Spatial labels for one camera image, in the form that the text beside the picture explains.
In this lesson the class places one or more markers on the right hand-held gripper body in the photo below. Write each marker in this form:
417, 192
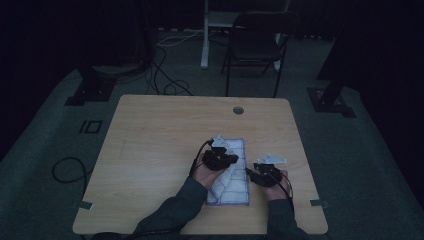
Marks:
268, 170

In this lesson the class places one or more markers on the black folding chair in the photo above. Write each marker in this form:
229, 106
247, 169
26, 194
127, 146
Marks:
255, 46

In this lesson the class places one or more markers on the grey tape piece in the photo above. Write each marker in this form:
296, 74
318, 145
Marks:
85, 205
318, 202

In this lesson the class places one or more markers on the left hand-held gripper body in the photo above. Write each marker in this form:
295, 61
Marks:
216, 158

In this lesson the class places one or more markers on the white desk frame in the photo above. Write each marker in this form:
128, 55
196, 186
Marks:
208, 36

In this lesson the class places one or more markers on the person's right hand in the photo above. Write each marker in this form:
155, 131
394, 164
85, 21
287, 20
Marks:
276, 190

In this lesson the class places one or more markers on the white cloth with blue border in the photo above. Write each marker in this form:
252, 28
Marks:
233, 186

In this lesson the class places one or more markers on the person's left hand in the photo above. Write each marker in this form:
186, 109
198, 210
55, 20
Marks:
205, 176

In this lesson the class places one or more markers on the black stand with square base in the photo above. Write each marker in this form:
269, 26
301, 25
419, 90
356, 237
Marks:
328, 100
91, 90

